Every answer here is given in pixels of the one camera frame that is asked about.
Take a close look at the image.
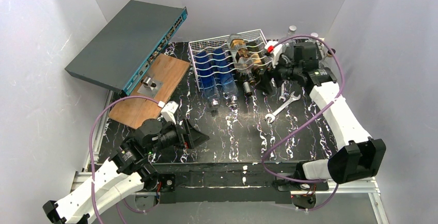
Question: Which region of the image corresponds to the amber labelled bottle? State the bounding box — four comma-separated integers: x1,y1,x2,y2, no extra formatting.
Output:
227,34,256,86

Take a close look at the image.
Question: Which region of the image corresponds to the clear bottle green label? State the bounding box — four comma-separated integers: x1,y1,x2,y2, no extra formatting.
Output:
286,25,297,38

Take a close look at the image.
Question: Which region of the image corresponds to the clear bottle blue label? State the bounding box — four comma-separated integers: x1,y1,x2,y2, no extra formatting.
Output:
323,49,336,59

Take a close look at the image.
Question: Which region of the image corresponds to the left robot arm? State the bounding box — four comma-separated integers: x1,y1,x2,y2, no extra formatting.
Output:
42,119,210,223

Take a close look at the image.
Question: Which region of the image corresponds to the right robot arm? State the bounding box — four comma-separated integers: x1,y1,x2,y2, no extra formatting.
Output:
257,42,386,185

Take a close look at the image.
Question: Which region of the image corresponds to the dark wine bottle right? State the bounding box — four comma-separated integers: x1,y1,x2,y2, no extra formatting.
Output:
251,53,271,81

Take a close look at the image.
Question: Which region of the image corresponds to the dark wine bottle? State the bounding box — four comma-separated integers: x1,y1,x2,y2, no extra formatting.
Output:
238,72,253,97
251,53,271,81

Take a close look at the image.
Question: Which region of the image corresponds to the dark wine bottle left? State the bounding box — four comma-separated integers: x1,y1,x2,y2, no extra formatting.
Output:
238,72,253,97

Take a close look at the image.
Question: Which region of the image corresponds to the blue bottle right bottom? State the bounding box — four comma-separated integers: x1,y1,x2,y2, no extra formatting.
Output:
212,48,238,109

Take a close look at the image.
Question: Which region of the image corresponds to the blue bottle left bottom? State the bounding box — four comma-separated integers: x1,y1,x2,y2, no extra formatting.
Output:
195,51,220,110

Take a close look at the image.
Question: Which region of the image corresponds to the small silver wrench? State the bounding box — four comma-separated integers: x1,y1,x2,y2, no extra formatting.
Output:
279,81,286,102

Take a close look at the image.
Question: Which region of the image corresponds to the large silver wrench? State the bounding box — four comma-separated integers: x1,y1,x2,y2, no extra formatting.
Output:
265,92,301,124

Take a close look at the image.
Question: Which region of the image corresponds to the metal plate with cylinder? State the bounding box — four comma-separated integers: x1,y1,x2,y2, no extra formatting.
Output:
137,76,163,98

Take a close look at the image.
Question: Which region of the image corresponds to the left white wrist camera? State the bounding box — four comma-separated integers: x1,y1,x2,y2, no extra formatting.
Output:
158,101,179,124

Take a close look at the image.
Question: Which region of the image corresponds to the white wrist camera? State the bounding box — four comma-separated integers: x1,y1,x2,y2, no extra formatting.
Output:
158,101,179,124
264,41,283,69

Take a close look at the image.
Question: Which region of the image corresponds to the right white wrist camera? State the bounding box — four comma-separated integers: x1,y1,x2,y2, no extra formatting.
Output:
264,41,283,69

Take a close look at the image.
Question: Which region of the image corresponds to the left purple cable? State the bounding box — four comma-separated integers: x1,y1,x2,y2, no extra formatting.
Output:
89,95,167,224

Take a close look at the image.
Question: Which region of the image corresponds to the purple cable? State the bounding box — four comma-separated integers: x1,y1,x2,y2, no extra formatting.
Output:
260,35,345,212
89,95,167,224

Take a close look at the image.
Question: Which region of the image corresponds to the white wire wine rack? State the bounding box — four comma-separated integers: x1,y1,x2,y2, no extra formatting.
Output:
189,29,272,91

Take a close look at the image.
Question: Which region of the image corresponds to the grey network switch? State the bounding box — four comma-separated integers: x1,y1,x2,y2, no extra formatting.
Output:
65,0,187,97

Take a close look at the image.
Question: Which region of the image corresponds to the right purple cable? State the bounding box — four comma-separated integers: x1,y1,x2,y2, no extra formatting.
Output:
260,35,345,212

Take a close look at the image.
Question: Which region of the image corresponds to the aluminium frame rail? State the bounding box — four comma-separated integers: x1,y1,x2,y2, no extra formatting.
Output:
63,89,390,224

